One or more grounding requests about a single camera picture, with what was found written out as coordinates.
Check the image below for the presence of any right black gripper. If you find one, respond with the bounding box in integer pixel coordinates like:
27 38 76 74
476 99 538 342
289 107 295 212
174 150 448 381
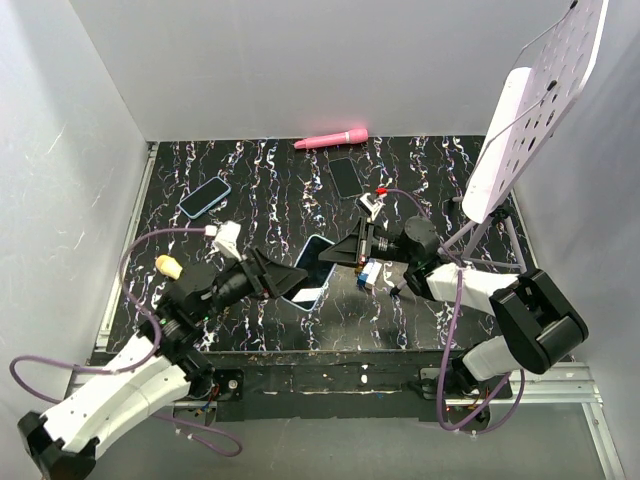
319 216 416 268

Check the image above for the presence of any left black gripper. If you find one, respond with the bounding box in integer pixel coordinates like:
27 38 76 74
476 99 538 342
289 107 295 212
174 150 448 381
195 245 306 323

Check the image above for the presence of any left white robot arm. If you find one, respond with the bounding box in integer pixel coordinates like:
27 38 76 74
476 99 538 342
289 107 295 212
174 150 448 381
18 249 307 479

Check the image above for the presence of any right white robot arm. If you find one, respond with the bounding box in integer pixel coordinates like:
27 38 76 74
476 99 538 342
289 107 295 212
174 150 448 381
319 216 589 398

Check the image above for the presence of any black phone on table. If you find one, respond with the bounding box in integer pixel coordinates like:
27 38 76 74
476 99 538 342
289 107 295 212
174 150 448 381
328 158 363 199

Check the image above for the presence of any blue cased phone on table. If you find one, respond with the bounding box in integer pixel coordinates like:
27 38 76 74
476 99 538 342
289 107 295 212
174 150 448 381
178 177 231 220

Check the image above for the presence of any toy figure with blue body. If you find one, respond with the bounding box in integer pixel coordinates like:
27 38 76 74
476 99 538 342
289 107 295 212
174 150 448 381
356 259 382 290

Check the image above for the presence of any beige wooden toy piece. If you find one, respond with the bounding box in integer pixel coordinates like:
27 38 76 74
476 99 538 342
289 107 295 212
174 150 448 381
155 255 183 280

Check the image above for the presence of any pink microphone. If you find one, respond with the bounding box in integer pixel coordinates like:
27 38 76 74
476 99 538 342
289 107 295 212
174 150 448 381
294 128 369 150

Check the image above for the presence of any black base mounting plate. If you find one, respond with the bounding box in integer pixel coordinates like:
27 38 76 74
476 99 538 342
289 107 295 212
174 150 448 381
154 349 494 436

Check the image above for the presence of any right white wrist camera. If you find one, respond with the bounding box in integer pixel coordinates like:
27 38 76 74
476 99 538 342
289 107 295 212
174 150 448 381
356 188 388 223

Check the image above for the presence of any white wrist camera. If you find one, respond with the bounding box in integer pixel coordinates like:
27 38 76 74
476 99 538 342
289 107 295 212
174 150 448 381
204 221 242 261
356 188 388 223

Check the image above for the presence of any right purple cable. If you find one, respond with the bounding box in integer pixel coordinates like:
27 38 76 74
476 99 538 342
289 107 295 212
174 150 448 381
384 188 526 432

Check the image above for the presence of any purple cable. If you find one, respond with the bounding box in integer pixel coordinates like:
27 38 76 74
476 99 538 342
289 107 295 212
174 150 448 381
384 188 526 432
8 227 244 457

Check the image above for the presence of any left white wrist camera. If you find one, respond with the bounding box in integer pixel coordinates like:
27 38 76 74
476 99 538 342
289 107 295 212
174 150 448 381
204 221 242 261

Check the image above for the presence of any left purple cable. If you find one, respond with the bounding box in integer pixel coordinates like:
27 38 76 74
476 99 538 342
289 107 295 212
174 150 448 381
8 227 244 457

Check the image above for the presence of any aluminium frame rail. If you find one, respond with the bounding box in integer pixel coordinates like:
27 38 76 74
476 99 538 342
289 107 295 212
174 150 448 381
42 142 201 480

